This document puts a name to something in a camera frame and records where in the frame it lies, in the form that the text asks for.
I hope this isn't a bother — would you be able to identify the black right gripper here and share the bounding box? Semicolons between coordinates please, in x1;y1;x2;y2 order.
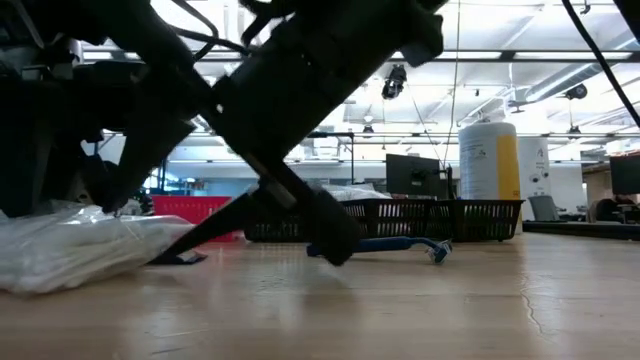
209;19;396;268

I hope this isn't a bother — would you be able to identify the clear bag of cotton swabs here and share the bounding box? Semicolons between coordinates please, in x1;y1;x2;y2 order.
319;183;393;203

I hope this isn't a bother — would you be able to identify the blue disposable razor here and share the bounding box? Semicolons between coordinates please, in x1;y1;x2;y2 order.
305;235;454;267

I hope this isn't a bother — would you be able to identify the clear bag of cotton balls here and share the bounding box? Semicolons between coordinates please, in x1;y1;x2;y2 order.
0;199;198;296

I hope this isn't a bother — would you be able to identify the red plastic basket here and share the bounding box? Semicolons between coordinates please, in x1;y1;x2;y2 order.
150;194;247;244

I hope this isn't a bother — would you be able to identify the black plastic basket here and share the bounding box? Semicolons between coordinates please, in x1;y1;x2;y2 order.
327;198;432;243
242;199;334;244
427;198;526;243

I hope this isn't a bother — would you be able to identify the black monitor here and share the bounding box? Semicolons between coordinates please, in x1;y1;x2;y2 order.
385;152;449;201
608;151;640;197

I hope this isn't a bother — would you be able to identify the white wipes canister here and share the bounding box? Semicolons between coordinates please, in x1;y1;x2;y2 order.
457;120;524;235

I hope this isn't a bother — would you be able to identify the grey office chair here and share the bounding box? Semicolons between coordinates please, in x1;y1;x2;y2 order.
527;194;562;223

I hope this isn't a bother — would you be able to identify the black ceiling camera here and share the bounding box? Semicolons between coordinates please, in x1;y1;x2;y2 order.
380;63;409;101

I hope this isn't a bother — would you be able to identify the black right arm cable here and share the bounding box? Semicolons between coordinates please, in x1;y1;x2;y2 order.
561;0;640;129

